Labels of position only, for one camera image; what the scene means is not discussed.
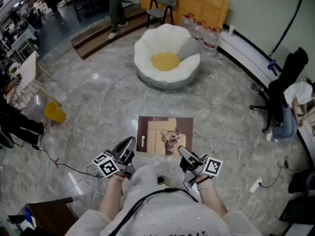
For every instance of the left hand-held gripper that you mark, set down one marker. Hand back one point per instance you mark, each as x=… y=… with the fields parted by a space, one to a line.
x=107 y=166

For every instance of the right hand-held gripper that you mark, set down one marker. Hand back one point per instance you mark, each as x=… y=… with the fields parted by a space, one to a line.
x=212 y=166

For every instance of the brown picture book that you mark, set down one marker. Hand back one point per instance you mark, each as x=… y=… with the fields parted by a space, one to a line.
x=160 y=134

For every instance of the white flower-shaped floor cushion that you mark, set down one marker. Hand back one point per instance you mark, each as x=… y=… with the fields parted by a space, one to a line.
x=157 y=43

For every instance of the person's right forearm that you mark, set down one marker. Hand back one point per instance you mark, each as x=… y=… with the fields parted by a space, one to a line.
x=211 y=200

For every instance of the person's left forearm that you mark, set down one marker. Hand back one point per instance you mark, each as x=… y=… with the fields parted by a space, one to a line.
x=110 y=198

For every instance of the beige wristband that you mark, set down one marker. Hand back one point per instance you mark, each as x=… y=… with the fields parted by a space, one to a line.
x=204 y=185

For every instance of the person's white trousers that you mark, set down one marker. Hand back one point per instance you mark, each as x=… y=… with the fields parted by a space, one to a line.
x=142 y=178

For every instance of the person's white shirt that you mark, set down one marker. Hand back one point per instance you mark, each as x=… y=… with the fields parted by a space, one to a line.
x=177 y=213

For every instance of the white power strip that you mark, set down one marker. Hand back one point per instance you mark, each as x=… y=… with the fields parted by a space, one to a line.
x=256 y=185

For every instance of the yellow plastic bin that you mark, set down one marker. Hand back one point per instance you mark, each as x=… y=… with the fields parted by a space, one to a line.
x=55 y=112

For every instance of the dark wooden table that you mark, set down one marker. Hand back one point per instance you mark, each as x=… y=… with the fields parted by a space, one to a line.
x=54 y=215

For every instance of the grey cushion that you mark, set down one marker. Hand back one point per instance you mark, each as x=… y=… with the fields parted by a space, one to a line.
x=189 y=48

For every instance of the wooden step platform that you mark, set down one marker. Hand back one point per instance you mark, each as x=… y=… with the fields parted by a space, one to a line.
x=93 y=39

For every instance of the white curved ledge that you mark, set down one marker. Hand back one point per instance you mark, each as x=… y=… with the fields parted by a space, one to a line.
x=246 y=50

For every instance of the white rack with wooden legs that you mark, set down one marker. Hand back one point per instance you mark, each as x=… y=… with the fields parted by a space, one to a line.
x=28 y=72

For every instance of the small blue object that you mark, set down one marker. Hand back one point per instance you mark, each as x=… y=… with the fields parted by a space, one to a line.
x=272 y=64

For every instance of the black flat monitor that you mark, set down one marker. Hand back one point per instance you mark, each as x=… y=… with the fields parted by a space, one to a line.
x=299 y=214

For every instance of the black office chair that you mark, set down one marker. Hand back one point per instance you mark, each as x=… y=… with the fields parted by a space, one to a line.
x=290 y=72

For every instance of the grey chair with black legs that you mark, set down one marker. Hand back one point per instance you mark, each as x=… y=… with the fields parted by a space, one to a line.
x=162 y=7

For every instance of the yellow padded board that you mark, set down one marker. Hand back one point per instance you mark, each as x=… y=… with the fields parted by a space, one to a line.
x=197 y=1

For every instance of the black curved pole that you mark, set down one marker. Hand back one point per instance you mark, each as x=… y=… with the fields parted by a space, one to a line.
x=290 y=21

